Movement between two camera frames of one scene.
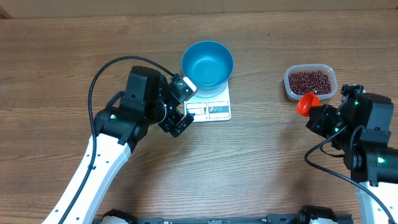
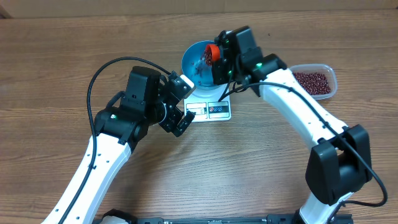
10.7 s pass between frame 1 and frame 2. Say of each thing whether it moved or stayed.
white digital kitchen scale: stayed
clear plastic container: stayed
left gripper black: stayed
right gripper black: moved
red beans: stayed
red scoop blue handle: moved
